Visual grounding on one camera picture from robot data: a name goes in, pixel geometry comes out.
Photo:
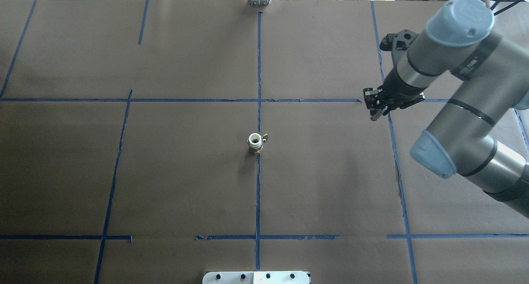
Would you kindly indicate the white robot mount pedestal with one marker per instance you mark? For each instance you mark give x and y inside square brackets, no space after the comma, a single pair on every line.
[257,277]

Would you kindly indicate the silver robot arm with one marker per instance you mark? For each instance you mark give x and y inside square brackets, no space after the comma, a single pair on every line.
[460,39]

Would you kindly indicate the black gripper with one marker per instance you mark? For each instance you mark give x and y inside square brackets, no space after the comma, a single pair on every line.
[399,90]

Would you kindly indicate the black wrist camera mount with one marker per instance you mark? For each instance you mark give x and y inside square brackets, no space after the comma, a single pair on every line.
[396,42]

